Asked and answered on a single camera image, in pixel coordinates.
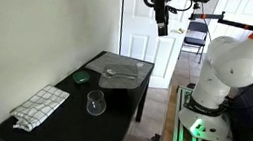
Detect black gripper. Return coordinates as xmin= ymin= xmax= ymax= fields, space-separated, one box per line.
xmin=144 ymin=0 xmax=175 ymax=38

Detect silver spoon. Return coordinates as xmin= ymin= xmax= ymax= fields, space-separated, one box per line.
xmin=105 ymin=67 xmax=137 ymax=81

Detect grey woven placemat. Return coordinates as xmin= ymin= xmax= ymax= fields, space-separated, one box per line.
xmin=83 ymin=49 xmax=154 ymax=86

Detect white panel door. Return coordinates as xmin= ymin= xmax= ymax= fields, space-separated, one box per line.
xmin=109 ymin=0 xmax=196 ymax=93

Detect dark folding chair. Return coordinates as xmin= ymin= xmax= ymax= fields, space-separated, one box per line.
xmin=177 ymin=18 xmax=210 ymax=65

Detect grey quilted pot holder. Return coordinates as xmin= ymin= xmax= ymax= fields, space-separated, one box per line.
xmin=97 ymin=61 xmax=142 ymax=94

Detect green round lid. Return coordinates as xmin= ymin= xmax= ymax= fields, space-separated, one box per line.
xmin=70 ymin=69 xmax=92 ymax=86

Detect wooden bench board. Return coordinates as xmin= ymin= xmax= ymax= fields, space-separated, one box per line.
xmin=160 ymin=83 xmax=183 ymax=141

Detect clear drinking glass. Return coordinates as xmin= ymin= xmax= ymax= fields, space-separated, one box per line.
xmin=84 ymin=88 xmax=110 ymax=118

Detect black wooden table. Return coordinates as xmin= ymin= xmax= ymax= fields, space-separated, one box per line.
xmin=0 ymin=35 xmax=157 ymax=141

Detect white checkered dish towel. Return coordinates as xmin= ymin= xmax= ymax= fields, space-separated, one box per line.
xmin=7 ymin=79 xmax=71 ymax=138

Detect brass door handle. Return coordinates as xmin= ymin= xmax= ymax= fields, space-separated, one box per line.
xmin=173 ymin=26 xmax=187 ymax=36

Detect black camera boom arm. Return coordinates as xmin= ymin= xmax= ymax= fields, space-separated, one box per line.
xmin=188 ymin=5 xmax=253 ymax=33

